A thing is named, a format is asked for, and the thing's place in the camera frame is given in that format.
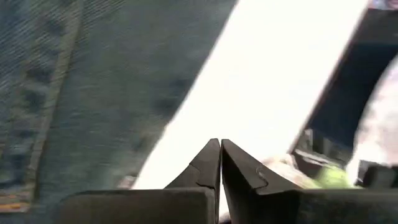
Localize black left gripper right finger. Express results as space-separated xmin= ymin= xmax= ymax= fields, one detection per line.
xmin=221 ymin=139 xmax=398 ymax=224

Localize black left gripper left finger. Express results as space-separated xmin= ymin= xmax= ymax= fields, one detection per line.
xmin=54 ymin=139 xmax=221 ymax=224

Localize dark blue jeans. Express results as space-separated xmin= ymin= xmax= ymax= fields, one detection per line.
xmin=0 ymin=0 xmax=238 ymax=216

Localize green artificial plant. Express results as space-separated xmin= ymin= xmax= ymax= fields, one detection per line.
xmin=315 ymin=164 xmax=360 ymax=189

